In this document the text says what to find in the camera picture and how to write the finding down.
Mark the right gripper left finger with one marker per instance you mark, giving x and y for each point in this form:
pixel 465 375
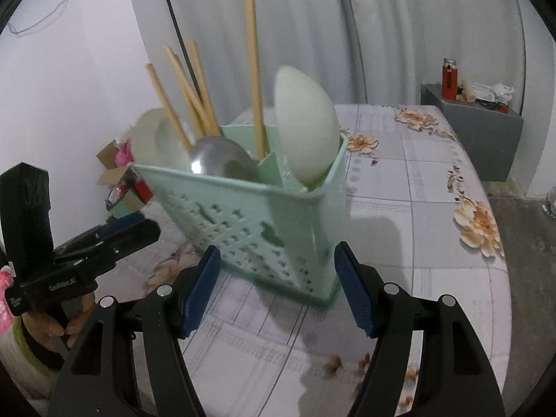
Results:
pixel 99 376

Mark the mint green utensil holder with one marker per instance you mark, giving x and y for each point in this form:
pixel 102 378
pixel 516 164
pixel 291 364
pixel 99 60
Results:
pixel 280 237

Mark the red lighter bottle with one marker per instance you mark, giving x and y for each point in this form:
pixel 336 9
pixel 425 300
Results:
pixel 449 79

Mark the wooden chopstick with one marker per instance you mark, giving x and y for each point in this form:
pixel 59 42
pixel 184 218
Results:
pixel 167 105
pixel 192 101

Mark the grey curtain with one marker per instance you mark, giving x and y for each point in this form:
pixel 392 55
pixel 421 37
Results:
pixel 361 51

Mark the person left hand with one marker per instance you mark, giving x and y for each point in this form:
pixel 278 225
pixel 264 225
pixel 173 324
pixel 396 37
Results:
pixel 46 331

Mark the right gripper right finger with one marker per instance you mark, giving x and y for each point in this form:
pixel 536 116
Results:
pixel 455 376

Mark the wooden chopstick carried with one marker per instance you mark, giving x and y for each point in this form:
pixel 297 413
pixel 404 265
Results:
pixel 255 81

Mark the white plastic rice paddle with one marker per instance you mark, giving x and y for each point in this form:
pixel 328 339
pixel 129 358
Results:
pixel 307 124

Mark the red gift bag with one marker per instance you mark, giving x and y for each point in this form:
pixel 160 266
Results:
pixel 143 191

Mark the cardboard box with pink item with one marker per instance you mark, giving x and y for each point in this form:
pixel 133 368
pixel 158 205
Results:
pixel 117 160

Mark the grey side cabinet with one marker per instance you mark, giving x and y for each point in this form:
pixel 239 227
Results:
pixel 489 137

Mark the white plastic ladle spoon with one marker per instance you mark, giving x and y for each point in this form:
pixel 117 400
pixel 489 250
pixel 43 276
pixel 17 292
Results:
pixel 154 142

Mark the green fuzzy sleeve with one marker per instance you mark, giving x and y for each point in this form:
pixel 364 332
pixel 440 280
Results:
pixel 31 376

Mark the metal spoon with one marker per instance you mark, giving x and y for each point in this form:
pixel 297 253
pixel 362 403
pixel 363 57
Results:
pixel 222 157

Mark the floral plaid tablecloth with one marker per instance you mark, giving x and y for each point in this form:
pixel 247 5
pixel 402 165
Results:
pixel 417 213

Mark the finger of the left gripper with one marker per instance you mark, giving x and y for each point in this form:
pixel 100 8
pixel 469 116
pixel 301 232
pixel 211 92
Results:
pixel 99 233
pixel 101 258

